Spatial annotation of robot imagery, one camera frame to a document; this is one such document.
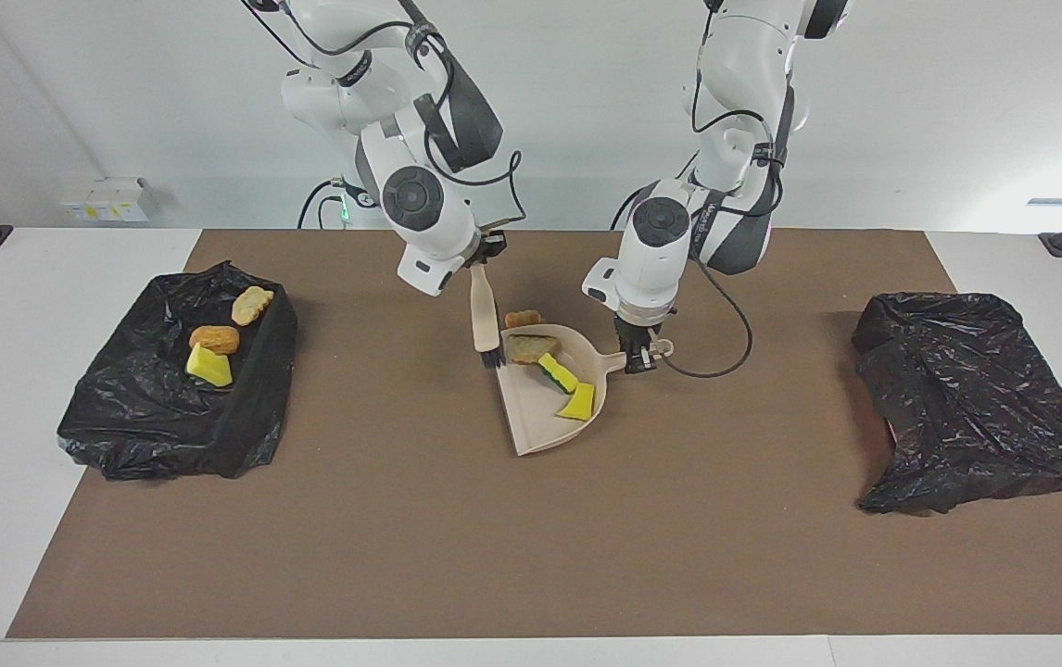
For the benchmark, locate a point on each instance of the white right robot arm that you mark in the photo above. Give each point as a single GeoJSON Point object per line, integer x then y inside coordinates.
{"type": "Point", "coordinates": [420, 199]}

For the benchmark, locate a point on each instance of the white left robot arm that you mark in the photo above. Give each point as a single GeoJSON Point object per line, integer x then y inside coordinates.
{"type": "Point", "coordinates": [661, 250]}

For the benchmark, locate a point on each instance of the ridged tan bread slice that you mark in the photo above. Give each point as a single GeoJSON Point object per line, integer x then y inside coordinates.
{"type": "Point", "coordinates": [253, 306]}

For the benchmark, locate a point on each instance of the yellow sponge wedge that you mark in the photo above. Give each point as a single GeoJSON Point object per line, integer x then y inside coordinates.
{"type": "Point", "coordinates": [579, 403]}

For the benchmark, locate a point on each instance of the brown table mat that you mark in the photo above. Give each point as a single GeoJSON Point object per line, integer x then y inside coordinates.
{"type": "Point", "coordinates": [531, 574]}

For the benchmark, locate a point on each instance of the notched yellow sponge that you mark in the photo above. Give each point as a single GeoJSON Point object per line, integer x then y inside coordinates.
{"type": "Point", "coordinates": [208, 368]}

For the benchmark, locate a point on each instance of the white wall socket box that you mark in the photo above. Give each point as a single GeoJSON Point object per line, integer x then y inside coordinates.
{"type": "Point", "coordinates": [105, 202]}

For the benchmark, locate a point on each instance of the brown bread roll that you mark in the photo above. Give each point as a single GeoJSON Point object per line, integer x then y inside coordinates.
{"type": "Point", "coordinates": [214, 339]}

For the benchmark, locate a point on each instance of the orange striped croissant piece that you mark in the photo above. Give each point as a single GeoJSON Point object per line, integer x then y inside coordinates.
{"type": "Point", "coordinates": [524, 320]}

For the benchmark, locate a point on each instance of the beige hand brush black bristles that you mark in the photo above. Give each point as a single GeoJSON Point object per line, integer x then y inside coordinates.
{"type": "Point", "coordinates": [483, 315]}

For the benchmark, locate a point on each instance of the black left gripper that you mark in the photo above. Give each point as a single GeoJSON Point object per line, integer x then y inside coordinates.
{"type": "Point", "coordinates": [642, 332]}

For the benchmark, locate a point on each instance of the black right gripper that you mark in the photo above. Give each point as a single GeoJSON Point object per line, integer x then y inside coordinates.
{"type": "Point", "coordinates": [490, 246]}

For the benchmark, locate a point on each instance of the black trash bag bin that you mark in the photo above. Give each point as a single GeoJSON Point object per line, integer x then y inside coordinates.
{"type": "Point", "coordinates": [967, 408]}
{"type": "Point", "coordinates": [151, 426]}

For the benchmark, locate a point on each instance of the pale bread chunk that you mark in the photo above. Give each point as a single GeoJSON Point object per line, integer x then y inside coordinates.
{"type": "Point", "coordinates": [531, 349]}

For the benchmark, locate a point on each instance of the yellow sponge with green pad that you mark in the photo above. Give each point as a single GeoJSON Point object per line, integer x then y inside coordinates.
{"type": "Point", "coordinates": [561, 375]}

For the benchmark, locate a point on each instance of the beige plastic dustpan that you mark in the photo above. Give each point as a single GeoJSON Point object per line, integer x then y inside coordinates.
{"type": "Point", "coordinates": [540, 417]}

